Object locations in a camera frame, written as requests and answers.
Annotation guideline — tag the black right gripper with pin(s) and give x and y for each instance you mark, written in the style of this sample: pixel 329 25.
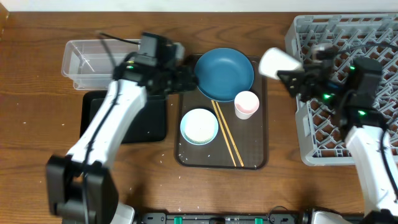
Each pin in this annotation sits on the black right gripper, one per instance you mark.
pixel 303 78

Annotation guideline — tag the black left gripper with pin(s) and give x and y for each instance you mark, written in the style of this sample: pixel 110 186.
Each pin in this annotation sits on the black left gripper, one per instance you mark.
pixel 186 78

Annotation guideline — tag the light green cup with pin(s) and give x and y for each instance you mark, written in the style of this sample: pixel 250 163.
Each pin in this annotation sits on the light green cup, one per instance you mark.
pixel 275 59

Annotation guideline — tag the pink cup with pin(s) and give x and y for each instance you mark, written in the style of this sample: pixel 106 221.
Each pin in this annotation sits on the pink cup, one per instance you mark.
pixel 246 103

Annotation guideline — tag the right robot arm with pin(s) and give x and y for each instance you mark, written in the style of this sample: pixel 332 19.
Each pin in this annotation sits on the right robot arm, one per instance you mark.
pixel 363 128

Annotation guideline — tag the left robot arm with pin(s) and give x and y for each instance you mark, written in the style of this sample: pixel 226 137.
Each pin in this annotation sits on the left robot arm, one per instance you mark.
pixel 80 188

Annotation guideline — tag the grey dishwasher rack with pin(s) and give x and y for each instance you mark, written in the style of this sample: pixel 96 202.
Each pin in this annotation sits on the grey dishwasher rack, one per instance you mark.
pixel 319 141

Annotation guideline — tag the dark blue plate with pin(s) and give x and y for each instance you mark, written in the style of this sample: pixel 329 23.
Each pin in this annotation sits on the dark blue plate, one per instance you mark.
pixel 223 73

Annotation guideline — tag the black tray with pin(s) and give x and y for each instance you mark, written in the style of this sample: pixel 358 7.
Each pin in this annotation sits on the black tray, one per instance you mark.
pixel 150 124

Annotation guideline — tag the wooden chopstick left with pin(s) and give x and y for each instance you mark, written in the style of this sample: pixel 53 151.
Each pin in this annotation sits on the wooden chopstick left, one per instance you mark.
pixel 223 131

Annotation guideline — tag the wooden chopstick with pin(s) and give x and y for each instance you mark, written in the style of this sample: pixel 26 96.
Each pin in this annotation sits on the wooden chopstick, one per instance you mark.
pixel 223 131
pixel 229 134

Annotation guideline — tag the light blue rice bowl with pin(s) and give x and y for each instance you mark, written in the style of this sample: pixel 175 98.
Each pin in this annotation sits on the light blue rice bowl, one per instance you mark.
pixel 199 126

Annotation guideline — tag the clear plastic bin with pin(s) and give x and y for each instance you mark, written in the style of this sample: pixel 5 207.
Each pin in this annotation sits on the clear plastic bin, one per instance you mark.
pixel 87 64

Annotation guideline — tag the brown serving tray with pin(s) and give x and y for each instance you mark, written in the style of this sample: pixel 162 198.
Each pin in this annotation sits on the brown serving tray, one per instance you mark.
pixel 250 135

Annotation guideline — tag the wooden chopstick right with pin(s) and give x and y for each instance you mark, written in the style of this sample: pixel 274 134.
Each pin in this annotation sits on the wooden chopstick right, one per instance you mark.
pixel 229 134

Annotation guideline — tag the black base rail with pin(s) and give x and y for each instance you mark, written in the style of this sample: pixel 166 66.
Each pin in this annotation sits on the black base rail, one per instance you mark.
pixel 180 218

